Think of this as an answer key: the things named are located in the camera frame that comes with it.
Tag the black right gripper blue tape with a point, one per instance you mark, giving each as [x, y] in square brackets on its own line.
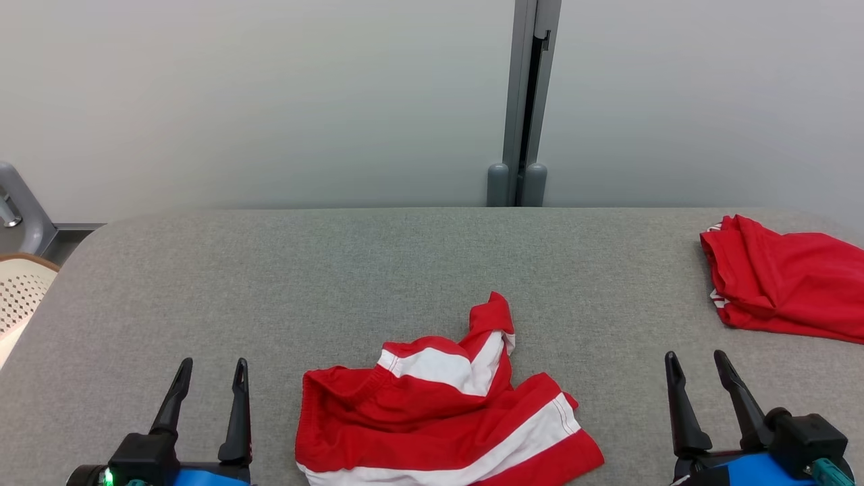
[736, 472]

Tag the black left gripper blue tape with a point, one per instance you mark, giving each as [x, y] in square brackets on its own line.
[216, 476]

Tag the red Bulls 23 jersey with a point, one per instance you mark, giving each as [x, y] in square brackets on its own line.
[790, 283]

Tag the red Bulls 23 shorts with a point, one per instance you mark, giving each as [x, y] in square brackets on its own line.
[418, 425]

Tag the grey fabric upholstered surface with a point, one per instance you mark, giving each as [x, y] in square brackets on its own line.
[270, 283]

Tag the cream perforated laundry basket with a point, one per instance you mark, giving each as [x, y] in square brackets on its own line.
[20, 290]

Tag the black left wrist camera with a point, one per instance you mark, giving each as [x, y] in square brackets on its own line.
[142, 459]

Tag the grey baseboard rail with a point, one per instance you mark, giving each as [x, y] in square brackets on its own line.
[81, 227]

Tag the grey metal frame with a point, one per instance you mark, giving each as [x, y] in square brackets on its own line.
[30, 216]

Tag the grey cylindrical post foot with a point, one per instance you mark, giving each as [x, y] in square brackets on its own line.
[498, 185]
[535, 185]

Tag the grey vertical partition post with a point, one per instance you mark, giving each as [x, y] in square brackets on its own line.
[516, 81]

